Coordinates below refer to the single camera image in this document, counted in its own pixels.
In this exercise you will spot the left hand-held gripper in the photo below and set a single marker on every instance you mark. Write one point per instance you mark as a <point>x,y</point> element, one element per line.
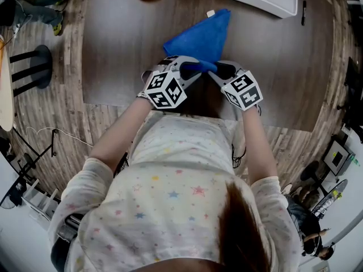
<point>166,91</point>

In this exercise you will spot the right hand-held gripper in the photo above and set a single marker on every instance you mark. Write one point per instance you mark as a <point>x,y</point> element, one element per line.
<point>244,92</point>

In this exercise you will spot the blue towel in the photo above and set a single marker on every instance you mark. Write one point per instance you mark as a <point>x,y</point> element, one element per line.
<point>204,38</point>

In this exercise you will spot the person's left forearm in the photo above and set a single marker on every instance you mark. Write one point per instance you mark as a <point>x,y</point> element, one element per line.
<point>119,137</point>

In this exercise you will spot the person's right forearm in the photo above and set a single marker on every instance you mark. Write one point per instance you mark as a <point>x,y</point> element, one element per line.
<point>259,149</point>

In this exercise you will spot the black marker pen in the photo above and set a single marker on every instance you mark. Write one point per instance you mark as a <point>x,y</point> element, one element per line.
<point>303,13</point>

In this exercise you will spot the black round stool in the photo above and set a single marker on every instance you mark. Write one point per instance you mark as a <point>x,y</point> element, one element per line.
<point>310,170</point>

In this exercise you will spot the white star-print shirt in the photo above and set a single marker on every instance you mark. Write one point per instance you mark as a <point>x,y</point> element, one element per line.
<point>170,205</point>

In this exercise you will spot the grey box with black square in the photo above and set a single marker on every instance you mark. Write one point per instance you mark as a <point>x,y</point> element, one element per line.
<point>337,157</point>

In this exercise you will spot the skateboard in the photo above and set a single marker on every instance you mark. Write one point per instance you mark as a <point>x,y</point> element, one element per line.
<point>330,198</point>

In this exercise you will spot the black metal stand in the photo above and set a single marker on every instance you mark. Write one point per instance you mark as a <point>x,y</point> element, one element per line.
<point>34,154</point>

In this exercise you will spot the white power strip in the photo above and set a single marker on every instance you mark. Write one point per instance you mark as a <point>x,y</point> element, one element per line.
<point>17,29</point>

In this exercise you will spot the round white side table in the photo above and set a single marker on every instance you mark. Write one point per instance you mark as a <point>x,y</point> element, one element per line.
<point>5,95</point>

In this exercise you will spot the white wooden rack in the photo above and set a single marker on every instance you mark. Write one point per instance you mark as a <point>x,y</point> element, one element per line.
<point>39,203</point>

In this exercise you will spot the black equipment frame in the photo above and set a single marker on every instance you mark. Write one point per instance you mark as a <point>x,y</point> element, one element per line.
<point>353,95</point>

